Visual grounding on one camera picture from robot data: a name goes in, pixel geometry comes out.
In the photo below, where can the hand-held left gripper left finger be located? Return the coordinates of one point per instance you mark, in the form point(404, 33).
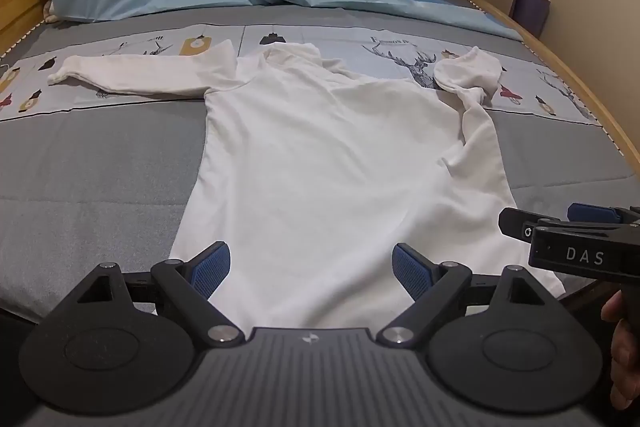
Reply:
point(212, 269)

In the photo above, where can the purple bag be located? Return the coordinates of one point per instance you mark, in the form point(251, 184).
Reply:
point(530, 12)

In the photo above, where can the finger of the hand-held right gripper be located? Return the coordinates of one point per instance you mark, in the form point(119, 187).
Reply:
point(515, 222)
point(595, 212)

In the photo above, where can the white long-sleeve shirt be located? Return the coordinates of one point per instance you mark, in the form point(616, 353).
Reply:
point(325, 157)

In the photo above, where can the person's right hand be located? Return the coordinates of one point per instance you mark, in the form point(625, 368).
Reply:
point(627, 362)

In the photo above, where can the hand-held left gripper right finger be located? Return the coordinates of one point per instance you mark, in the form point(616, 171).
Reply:
point(410, 271)

